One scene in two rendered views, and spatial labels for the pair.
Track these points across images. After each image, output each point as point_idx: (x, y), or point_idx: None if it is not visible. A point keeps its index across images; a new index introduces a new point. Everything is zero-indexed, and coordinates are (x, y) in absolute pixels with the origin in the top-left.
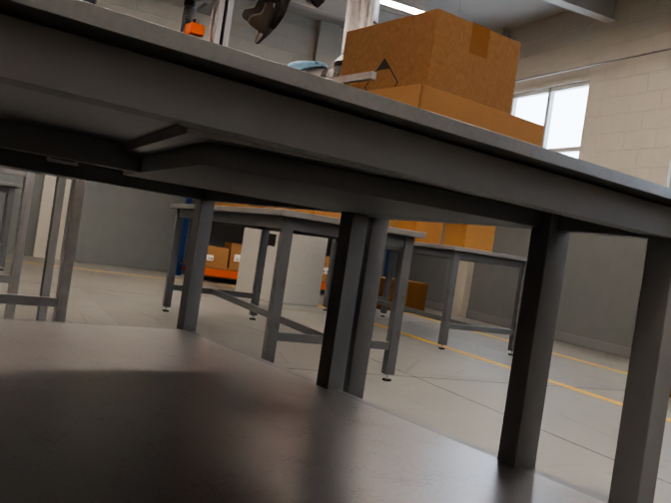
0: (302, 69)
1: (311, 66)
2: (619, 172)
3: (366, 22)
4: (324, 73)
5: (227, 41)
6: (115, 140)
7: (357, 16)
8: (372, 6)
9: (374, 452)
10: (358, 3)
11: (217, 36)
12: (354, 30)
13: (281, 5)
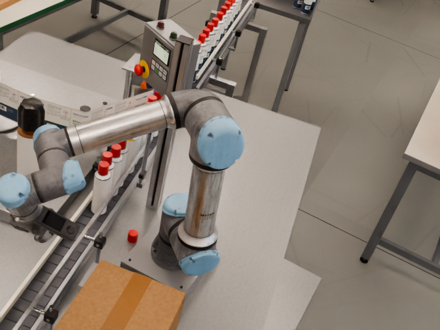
0: (164, 212)
1: (169, 214)
2: None
3: (193, 213)
4: (175, 225)
5: (170, 135)
6: None
7: (188, 205)
8: (199, 203)
9: None
10: (189, 196)
11: (162, 130)
12: (95, 268)
13: (34, 238)
